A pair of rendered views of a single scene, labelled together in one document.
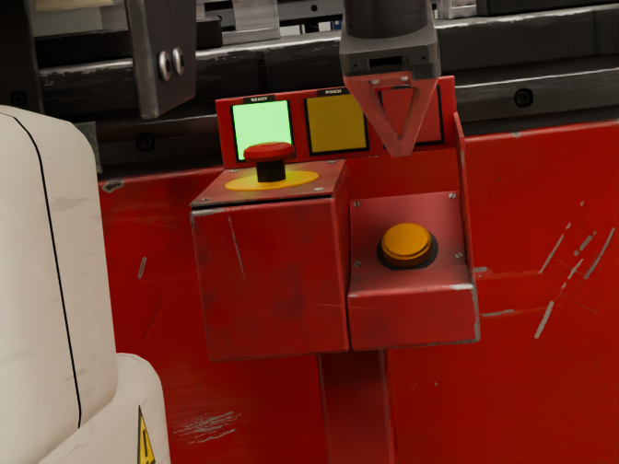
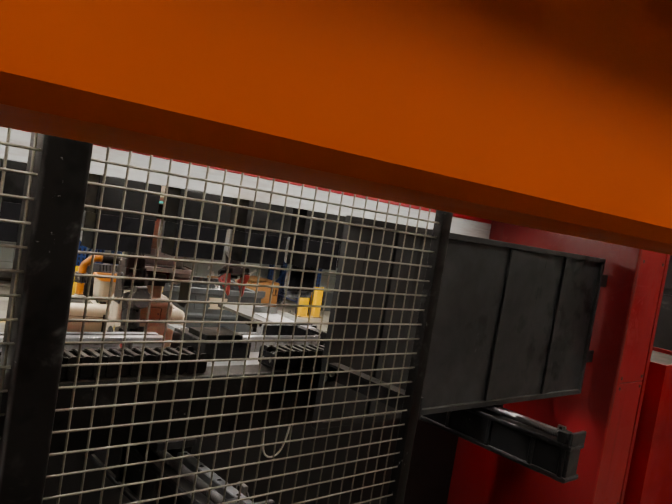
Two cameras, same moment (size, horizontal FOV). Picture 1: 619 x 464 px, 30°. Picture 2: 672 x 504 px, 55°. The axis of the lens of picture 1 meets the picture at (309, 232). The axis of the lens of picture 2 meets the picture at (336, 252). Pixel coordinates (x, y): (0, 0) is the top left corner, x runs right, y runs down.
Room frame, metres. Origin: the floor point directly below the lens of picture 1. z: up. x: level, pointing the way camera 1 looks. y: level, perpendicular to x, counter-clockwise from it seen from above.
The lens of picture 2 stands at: (2.74, -0.87, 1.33)
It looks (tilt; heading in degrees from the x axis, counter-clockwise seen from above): 3 degrees down; 141
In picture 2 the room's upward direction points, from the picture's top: 9 degrees clockwise
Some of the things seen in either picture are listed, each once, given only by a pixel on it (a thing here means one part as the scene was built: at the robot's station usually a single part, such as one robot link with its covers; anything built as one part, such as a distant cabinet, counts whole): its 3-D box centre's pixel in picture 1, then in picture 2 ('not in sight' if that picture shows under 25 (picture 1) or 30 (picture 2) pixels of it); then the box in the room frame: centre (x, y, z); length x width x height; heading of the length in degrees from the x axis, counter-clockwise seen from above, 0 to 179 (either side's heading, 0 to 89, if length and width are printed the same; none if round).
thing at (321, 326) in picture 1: (337, 212); not in sight; (0.88, -0.02, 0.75); 0.20 x 0.16 x 0.18; 83
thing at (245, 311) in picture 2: not in sight; (264, 314); (1.08, 0.25, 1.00); 0.26 x 0.18 x 0.01; 3
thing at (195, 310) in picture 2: not in sight; (192, 328); (-1.47, 1.36, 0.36); 0.80 x 0.60 x 0.72; 84
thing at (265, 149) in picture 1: (270, 166); not in sight; (0.88, 0.02, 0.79); 0.04 x 0.04 x 0.04
